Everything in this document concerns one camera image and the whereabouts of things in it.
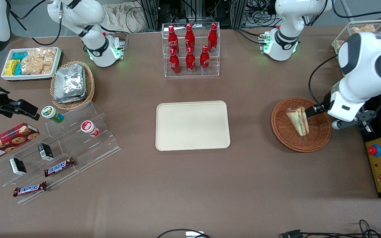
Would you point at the red tartan cookie box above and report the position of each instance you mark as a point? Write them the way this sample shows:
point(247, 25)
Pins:
point(8, 142)

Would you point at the small black box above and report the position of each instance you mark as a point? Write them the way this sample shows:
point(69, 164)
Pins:
point(45, 151)
point(18, 166)

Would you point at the clear acrylic stepped display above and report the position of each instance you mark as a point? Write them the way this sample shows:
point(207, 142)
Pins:
point(78, 152)

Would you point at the beige cloth bag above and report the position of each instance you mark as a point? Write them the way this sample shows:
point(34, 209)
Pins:
point(124, 18)

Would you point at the yellow snack pack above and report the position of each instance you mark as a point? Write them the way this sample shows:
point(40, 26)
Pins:
point(10, 67)

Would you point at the small white device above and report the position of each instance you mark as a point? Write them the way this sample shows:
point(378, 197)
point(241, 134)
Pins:
point(194, 234)

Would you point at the beige plastic tray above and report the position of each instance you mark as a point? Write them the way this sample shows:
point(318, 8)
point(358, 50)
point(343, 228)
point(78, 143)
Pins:
point(192, 125)

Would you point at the green lidded snack cup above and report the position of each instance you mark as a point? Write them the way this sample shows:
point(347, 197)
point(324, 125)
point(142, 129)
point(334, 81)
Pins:
point(52, 114)

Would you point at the teal snack pack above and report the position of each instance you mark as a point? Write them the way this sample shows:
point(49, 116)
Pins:
point(21, 55)
point(18, 68)

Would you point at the triangular sandwich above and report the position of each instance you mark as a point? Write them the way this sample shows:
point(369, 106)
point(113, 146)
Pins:
point(298, 120)

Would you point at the red lidded snack cup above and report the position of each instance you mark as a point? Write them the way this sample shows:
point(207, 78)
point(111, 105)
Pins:
point(89, 128)

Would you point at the silver foil pack stack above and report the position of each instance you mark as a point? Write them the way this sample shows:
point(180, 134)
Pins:
point(69, 84)

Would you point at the clear bag of rice crackers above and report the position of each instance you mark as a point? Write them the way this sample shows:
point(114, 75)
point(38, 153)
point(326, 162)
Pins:
point(339, 45)
point(362, 29)

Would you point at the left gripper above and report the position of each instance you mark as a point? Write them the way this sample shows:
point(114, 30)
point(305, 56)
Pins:
point(325, 100)

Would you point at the red emergency stop button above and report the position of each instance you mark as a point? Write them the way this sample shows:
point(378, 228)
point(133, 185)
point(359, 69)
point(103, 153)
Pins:
point(374, 150)

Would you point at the grey metal equipment rack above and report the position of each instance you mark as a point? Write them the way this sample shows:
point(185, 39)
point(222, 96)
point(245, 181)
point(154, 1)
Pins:
point(177, 11)

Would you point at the red cola bottle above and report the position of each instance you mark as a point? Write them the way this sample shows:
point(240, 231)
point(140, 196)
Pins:
point(172, 39)
point(175, 64)
point(190, 38)
point(190, 62)
point(204, 61)
point(212, 38)

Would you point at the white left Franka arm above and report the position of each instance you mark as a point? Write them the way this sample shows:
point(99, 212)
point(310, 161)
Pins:
point(362, 56)

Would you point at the white rectangular snack tray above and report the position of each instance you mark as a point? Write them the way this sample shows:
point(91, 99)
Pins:
point(8, 77)

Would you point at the oval wicker basket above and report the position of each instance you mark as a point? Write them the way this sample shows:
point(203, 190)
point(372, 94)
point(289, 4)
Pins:
point(89, 86)

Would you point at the brown Snickers bar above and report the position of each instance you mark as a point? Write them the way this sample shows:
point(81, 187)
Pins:
point(30, 189)
point(59, 167)

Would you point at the brown round wicker basket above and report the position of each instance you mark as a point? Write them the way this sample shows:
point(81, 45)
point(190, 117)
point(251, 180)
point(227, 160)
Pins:
point(289, 138)

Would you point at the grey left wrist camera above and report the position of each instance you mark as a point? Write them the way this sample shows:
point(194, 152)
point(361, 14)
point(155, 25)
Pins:
point(352, 124)

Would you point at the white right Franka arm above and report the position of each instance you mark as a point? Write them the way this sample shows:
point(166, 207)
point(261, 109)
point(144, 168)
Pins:
point(94, 46)

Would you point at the clear acrylic bottle rack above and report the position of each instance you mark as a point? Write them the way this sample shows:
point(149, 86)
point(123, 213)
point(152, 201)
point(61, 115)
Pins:
point(190, 75)

